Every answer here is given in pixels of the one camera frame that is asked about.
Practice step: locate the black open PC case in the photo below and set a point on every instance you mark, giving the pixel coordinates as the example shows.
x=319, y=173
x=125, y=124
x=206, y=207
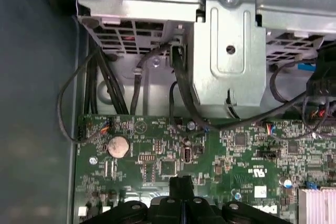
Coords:
x=31, y=103

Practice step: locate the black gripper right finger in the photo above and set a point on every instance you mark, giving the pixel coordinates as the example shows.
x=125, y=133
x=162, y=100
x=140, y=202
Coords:
x=202, y=211

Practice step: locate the round coin battery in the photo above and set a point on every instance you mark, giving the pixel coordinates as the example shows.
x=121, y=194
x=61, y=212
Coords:
x=118, y=146

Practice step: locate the internal USB port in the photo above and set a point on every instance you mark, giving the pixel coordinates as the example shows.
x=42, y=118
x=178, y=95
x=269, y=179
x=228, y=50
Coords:
x=186, y=155

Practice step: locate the metal drive cage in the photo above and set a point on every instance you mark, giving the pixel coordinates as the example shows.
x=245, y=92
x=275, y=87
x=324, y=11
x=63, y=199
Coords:
x=228, y=24

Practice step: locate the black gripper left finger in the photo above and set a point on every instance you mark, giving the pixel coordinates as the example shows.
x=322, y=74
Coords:
x=162, y=211

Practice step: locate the green motherboard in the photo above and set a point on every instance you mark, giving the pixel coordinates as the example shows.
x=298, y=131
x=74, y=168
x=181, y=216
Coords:
x=223, y=161

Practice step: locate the silver chipset heatsink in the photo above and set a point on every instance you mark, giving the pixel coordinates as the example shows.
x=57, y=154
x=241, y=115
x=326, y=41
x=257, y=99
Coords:
x=317, y=205

